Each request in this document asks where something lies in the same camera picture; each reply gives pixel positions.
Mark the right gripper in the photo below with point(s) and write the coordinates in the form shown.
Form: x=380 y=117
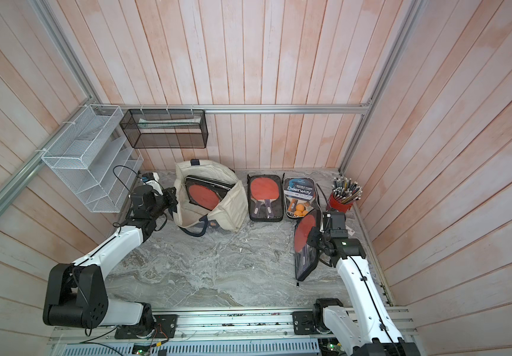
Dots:
x=312 y=239

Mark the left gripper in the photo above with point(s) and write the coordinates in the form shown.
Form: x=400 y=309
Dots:
x=170 y=193

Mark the blue Deerway paddle case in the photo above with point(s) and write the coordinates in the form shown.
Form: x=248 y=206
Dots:
x=300 y=196

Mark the cream canvas tote bag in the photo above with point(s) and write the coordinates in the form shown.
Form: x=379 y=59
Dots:
x=229 y=214

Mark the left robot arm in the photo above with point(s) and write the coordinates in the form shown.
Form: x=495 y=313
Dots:
x=76 y=294

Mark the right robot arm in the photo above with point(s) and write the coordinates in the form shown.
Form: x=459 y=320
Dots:
x=370 y=331

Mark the red pencil cup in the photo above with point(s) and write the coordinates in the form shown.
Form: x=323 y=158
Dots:
x=335 y=205

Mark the bundle of pencils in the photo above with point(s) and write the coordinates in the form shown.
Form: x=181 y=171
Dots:
x=346 y=190

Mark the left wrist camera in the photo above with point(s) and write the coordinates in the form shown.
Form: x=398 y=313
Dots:
x=151 y=178

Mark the black mesh wall basket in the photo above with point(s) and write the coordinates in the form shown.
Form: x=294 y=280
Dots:
x=165 y=128

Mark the white wire mesh shelf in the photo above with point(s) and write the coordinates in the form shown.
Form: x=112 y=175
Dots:
x=95 y=164

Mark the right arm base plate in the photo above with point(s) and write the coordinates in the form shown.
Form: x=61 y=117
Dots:
x=308 y=323

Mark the horizontal aluminium frame bar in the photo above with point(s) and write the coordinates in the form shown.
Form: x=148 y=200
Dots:
x=260 y=108

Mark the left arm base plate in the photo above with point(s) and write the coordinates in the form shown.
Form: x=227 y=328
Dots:
x=154 y=326

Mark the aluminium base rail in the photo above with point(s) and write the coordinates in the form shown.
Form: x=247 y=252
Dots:
x=204 y=332

